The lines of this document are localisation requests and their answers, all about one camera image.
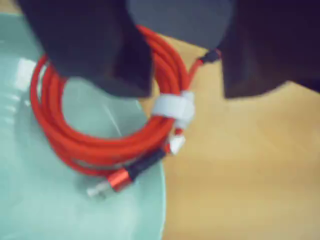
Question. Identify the light green round bowl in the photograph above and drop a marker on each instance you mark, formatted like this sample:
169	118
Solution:
37	187

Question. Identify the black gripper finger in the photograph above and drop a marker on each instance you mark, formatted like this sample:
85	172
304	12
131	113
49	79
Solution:
275	45
87	37

